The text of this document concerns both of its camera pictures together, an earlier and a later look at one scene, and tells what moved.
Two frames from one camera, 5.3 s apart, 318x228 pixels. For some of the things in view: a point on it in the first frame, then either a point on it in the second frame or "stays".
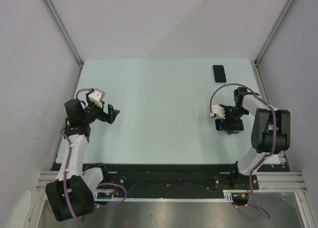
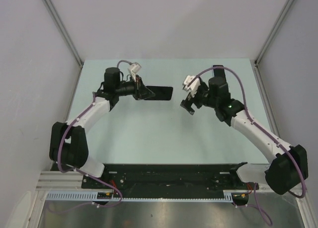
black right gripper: x=225 y=122 to x=188 y=103
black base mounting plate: x=174 y=178 stays
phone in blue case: x=219 y=74 stays
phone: x=217 y=123 to x=161 y=93
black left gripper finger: x=110 y=117 to x=142 y=92
